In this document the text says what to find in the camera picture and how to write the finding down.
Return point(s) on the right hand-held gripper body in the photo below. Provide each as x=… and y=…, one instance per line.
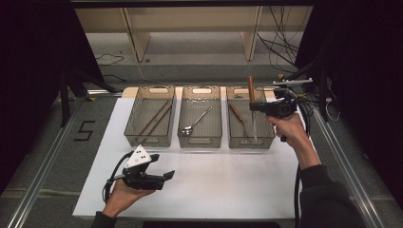
x=282, y=106

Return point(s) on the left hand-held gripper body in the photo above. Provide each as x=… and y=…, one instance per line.
x=138, y=158

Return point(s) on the smoke-grey transparent plastic bin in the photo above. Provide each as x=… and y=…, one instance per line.
x=266, y=129
x=206, y=126
x=139, y=104

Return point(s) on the silver metal spoon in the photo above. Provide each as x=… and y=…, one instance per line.
x=187, y=130

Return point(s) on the person's right hand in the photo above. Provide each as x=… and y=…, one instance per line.
x=291, y=129

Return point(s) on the person's left hand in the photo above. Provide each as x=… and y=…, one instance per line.
x=122, y=198

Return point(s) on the black tripod stand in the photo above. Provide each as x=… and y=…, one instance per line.
x=65, y=101
x=322, y=95

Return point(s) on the white table sheet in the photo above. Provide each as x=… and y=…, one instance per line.
x=221, y=190

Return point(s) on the black curtain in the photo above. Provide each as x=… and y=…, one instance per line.
x=31, y=63
x=364, y=79

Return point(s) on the light wooden shelf unit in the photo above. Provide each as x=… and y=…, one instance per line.
x=139, y=41

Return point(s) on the aluminium floor rail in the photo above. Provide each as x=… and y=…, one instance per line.
x=348, y=171
x=41, y=177

